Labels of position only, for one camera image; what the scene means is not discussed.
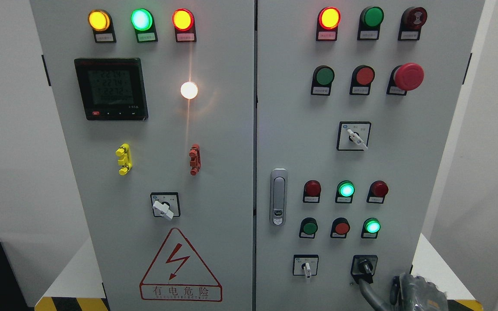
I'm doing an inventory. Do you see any grey left cabinet door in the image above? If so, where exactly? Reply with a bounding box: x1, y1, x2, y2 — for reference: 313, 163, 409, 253
30, 0, 255, 311

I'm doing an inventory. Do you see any red push button second row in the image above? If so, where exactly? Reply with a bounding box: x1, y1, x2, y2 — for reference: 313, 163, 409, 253
349, 65, 375, 96

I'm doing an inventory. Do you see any red electrical hazard sticker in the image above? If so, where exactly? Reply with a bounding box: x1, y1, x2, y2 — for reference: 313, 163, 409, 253
140, 228, 223, 302

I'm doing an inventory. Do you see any red terminal connector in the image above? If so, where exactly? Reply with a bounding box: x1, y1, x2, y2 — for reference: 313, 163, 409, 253
188, 143, 201, 176

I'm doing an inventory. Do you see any red emergency stop button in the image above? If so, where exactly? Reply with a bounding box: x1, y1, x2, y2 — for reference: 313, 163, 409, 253
386, 62, 425, 96

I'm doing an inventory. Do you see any green push button top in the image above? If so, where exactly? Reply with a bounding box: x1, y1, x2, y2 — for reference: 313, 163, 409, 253
357, 6, 385, 41

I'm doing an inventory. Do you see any dark red indicator light right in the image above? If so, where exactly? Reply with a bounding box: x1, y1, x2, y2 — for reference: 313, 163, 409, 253
366, 180, 389, 203

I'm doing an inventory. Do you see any green push button second row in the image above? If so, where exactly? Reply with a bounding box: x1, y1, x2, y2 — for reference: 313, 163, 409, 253
310, 65, 335, 96

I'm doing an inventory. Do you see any dark red buzzer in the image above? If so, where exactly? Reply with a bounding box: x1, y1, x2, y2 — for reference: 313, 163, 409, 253
398, 6, 428, 41

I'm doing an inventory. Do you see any white selector switch upper right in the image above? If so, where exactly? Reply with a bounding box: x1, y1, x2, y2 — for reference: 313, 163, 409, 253
336, 121, 372, 151

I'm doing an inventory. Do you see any green push button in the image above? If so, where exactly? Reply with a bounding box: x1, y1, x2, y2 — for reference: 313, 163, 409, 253
299, 217, 318, 239
357, 6, 385, 41

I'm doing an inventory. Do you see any red-orange indicator light right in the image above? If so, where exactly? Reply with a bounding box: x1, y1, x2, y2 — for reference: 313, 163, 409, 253
316, 6, 342, 41

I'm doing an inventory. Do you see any silver door latch handle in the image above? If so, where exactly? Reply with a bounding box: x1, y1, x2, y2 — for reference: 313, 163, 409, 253
269, 168, 288, 226

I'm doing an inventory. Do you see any black rotary knob switch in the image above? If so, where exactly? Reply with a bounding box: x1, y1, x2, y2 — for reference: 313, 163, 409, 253
351, 255, 379, 284

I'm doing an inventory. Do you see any white lit indicator lamp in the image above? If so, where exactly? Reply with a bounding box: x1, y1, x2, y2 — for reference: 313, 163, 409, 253
180, 81, 199, 100

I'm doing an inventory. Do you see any green lit indicator middle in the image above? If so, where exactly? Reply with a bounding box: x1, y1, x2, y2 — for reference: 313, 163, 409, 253
335, 180, 355, 203

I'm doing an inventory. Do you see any red-orange indicator light left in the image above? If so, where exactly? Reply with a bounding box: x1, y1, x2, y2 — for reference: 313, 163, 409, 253
172, 8, 196, 42

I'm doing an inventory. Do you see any yellow terminal connector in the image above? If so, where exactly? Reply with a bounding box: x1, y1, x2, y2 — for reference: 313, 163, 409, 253
115, 143, 133, 176

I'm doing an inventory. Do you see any grey cabinet door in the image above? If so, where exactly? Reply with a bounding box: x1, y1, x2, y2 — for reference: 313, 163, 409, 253
30, 0, 255, 311
255, 0, 485, 311

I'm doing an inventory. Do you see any white selector switch left door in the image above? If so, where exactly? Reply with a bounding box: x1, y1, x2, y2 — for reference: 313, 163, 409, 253
150, 192, 181, 221

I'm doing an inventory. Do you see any dark red indicator light left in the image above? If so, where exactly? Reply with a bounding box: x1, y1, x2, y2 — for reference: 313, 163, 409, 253
303, 180, 322, 203

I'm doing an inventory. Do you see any white selector switch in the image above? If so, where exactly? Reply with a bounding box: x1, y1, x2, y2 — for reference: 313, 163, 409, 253
336, 121, 372, 151
292, 254, 319, 279

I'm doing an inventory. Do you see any white selector switch bottom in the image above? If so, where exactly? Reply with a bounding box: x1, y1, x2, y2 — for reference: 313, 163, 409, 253
292, 254, 319, 279

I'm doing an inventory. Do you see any red push button lower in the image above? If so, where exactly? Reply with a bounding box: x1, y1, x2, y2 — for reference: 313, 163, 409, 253
330, 217, 351, 238

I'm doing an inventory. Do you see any green push button lower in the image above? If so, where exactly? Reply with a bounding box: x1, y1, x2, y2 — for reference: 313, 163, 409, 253
299, 217, 318, 239

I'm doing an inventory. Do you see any grey right cabinet door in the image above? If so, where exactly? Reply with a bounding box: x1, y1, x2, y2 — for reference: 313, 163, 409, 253
255, 0, 485, 311

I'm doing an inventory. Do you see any dark red indicator light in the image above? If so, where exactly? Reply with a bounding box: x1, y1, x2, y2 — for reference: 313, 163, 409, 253
303, 180, 322, 203
366, 180, 389, 203

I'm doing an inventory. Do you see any black digital power meter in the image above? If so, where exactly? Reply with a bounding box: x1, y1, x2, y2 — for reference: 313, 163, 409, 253
74, 57, 149, 121

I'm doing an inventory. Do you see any green lit indicator light left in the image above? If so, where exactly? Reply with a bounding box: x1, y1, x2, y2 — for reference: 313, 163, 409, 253
131, 8, 158, 43

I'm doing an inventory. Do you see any green lit button lower right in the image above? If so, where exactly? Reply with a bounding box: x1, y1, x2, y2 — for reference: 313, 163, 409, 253
361, 217, 381, 239

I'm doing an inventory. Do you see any yellow indicator light top left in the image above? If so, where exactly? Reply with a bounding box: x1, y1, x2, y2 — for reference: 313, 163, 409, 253
88, 9, 116, 43

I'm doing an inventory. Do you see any red-orange indicator light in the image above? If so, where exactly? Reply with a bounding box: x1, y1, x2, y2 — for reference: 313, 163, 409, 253
172, 8, 196, 42
316, 6, 342, 41

